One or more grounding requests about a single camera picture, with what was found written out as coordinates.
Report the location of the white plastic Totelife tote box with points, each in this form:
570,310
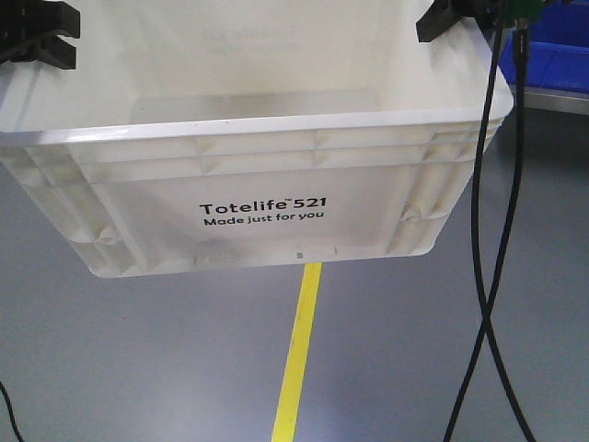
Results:
197,135

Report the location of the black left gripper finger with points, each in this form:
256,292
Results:
23,20
50,50

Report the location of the blue storage bin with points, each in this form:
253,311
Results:
558,47

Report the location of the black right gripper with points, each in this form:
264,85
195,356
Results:
444,14

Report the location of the green circuit board right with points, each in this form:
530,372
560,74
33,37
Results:
527,10

